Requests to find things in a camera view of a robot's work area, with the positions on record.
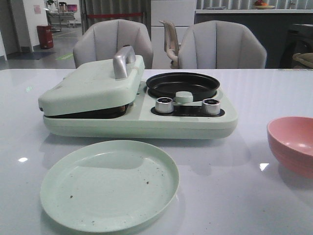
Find left silver control knob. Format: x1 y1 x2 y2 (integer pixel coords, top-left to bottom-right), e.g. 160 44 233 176
155 97 174 114

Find red trash bin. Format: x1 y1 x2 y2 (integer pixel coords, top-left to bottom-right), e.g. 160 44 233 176
37 25 53 49

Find mint green sandwich maker lid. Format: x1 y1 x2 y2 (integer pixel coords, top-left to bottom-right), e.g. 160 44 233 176
38 46 145 116

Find pink bowl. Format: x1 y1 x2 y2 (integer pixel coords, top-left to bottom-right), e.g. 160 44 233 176
267 117 313 178

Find fruit plate on counter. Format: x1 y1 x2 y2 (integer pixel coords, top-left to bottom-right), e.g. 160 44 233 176
252 0 275 10

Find right silver control knob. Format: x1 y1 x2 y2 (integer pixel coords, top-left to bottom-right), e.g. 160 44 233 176
201 98 221 116

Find mint green breakfast maker base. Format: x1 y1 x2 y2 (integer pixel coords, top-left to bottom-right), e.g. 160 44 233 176
43 81 238 140

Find red barrier tape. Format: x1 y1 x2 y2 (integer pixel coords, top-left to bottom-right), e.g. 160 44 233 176
87 12 144 19

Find beige sofa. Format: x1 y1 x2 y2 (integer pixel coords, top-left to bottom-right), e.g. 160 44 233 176
292 52 313 69

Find left grey upholstered chair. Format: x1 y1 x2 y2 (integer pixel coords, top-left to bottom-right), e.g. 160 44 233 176
73 19 154 69

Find dark grey kitchen counter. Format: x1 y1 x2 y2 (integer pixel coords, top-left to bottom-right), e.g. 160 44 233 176
194 9 313 69

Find beige office chair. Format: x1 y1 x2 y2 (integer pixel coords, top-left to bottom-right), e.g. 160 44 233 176
159 20 179 69

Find white refrigerator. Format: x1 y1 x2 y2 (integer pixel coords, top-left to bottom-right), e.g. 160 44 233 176
151 0 197 69

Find black round frying pan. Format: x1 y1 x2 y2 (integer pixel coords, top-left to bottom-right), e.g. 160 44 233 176
146 72 220 101

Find grey upholstered chair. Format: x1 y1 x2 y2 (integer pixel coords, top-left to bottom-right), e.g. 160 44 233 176
73 19 154 69
178 20 267 69

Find mint green round plate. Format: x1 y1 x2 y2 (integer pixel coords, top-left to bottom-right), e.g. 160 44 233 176
40 140 179 233

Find silver control knob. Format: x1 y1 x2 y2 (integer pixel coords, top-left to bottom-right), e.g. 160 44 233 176
201 98 221 116
155 97 174 114

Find right grey upholstered chair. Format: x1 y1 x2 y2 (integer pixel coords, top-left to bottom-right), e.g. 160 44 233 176
178 20 267 69

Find metal shelf rack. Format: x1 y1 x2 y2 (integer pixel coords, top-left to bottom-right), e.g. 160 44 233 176
44 0 80 33

